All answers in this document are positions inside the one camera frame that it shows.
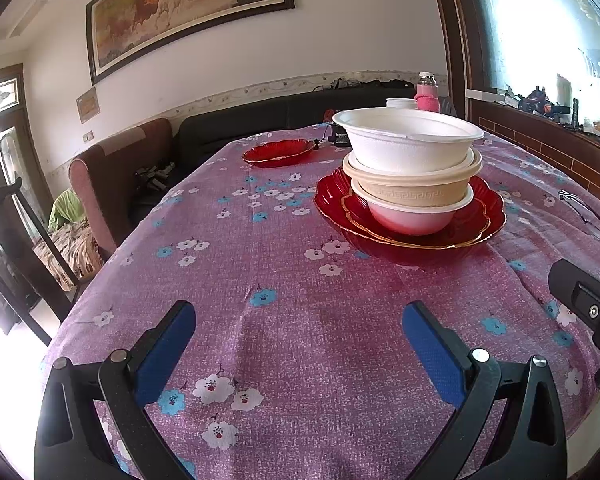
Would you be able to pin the brown armchair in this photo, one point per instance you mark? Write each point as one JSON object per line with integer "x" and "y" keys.
{"x": 110, "y": 180}

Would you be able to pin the black device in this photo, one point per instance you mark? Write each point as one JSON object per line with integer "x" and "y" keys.
{"x": 155, "y": 175}

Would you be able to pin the patterned blanket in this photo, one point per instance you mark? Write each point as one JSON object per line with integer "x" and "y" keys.
{"x": 70, "y": 255}

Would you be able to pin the red gold-rimmed glass plate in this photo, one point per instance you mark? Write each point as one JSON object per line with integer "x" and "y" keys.
{"x": 460, "y": 225}
{"x": 330, "y": 200}
{"x": 280, "y": 154}

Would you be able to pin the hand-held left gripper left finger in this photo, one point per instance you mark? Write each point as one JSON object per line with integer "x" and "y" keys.
{"x": 165, "y": 350}

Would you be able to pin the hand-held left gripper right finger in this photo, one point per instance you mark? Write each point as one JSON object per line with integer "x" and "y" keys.
{"x": 432, "y": 355}

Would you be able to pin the window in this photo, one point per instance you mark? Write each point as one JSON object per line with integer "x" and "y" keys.
{"x": 530, "y": 35}

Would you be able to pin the eyeglasses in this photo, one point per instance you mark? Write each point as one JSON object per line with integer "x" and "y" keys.
{"x": 585, "y": 214}

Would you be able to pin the white plastic cup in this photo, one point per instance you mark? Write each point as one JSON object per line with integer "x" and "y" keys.
{"x": 402, "y": 103}

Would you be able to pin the black orange toy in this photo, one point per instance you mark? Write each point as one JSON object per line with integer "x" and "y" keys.
{"x": 537, "y": 102}

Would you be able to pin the beige patterned bowl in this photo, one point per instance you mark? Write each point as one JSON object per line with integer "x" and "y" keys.
{"x": 410, "y": 190}

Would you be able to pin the black chair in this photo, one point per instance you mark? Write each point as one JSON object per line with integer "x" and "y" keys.
{"x": 45, "y": 240}

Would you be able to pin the small wall plaque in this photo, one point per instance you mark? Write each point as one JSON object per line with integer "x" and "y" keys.
{"x": 87, "y": 105}

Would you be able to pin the white flat box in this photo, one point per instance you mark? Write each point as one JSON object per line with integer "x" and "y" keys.
{"x": 485, "y": 95}

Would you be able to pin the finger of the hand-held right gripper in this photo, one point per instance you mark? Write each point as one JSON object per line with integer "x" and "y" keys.
{"x": 580, "y": 295}

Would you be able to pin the large white disposable bowl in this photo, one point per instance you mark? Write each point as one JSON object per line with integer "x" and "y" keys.
{"x": 405, "y": 152}

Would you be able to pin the purple floral tablecloth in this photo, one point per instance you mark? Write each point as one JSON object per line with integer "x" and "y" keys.
{"x": 280, "y": 260}

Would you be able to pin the wall switch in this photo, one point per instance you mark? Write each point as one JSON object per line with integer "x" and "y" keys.
{"x": 88, "y": 135}

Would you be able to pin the pink thermos bottle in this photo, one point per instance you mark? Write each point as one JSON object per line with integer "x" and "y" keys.
{"x": 426, "y": 102}

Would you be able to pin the wooden glass door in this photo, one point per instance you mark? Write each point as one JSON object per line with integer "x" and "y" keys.
{"x": 5, "y": 160}

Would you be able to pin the green cloth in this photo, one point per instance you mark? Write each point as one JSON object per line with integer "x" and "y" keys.
{"x": 67, "y": 210}

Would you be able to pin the framed horse painting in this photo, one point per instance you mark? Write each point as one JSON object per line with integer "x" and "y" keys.
{"x": 190, "y": 10}

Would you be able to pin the black sofa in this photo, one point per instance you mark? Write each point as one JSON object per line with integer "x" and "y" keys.
{"x": 260, "y": 115}

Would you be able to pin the small black box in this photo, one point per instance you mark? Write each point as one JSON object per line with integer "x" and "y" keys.
{"x": 341, "y": 137}

